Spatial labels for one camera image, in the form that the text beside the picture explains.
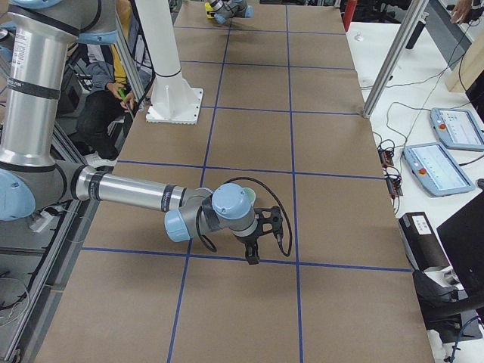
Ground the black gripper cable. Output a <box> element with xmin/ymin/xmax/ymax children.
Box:
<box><xmin>196</xmin><ymin>176</ymin><xmax>293</xmax><ymax>256</ymax></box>

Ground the aluminium frame post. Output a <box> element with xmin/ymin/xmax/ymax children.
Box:
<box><xmin>361</xmin><ymin>0</ymin><xmax>429</xmax><ymax>119</ymax></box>

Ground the blue teach pendant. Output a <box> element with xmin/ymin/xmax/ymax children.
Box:
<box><xmin>403</xmin><ymin>142</ymin><xmax>475</xmax><ymax>197</ymax></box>
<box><xmin>430</xmin><ymin>108</ymin><xmax>483</xmax><ymax>151</ymax></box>

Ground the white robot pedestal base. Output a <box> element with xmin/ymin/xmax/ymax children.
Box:
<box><xmin>135</xmin><ymin>0</ymin><xmax>203</xmax><ymax>125</ymax></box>

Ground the near blue teach pendant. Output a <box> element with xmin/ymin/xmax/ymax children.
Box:
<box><xmin>403</xmin><ymin>142</ymin><xmax>475</xmax><ymax>197</ymax></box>

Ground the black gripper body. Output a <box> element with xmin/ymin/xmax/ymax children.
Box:
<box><xmin>234</xmin><ymin>206</ymin><xmax>283</xmax><ymax>246</ymax></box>

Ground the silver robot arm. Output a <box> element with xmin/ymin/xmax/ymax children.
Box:
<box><xmin>1</xmin><ymin>1</ymin><xmax>292</xmax><ymax>265</ymax></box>
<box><xmin>206</xmin><ymin>0</ymin><xmax>253</xmax><ymax>24</ymax></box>

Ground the yellow plastic cup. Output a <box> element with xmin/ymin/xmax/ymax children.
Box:
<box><xmin>204</xmin><ymin>2</ymin><xmax>214</xmax><ymax>19</ymax></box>

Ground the black box white label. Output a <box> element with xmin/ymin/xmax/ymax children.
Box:
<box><xmin>399</xmin><ymin>212</ymin><xmax>450</xmax><ymax>271</ymax></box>

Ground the black monitor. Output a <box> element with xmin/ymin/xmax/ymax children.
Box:
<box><xmin>437</xmin><ymin>192</ymin><xmax>483</xmax><ymax>295</ymax></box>

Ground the far blue teach pendant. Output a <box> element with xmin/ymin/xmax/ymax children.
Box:
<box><xmin>430</xmin><ymin>108</ymin><xmax>483</xmax><ymax>151</ymax></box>

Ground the seated person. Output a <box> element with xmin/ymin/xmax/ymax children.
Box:
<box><xmin>76</xmin><ymin>44</ymin><xmax>135</xmax><ymax>168</ymax></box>

